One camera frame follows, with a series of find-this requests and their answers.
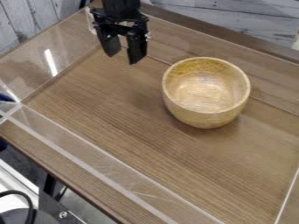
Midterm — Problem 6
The light wooden bowl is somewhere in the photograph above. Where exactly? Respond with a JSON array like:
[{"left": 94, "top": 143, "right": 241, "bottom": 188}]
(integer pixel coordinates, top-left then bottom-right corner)
[{"left": 162, "top": 57, "right": 251, "bottom": 129}]

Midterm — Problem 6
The black cable loop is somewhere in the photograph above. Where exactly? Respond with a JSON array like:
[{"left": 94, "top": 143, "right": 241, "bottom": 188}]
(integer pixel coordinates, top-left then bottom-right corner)
[{"left": 0, "top": 190, "right": 38, "bottom": 224}]

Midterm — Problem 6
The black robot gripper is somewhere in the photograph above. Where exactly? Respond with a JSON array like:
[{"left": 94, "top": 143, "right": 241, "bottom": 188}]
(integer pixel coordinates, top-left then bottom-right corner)
[{"left": 90, "top": 0, "right": 150, "bottom": 65}]

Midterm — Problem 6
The blue object at edge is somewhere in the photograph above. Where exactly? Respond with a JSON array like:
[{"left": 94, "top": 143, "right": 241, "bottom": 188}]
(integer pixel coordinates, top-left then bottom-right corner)
[{"left": 0, "top": 93, "right": 15, "bottom": 102}]

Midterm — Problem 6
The black table leg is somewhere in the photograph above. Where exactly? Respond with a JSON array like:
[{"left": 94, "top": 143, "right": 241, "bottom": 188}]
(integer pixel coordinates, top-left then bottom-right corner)
[{"left": 43, "top": 174, "right": 58, "bottom": 197}]

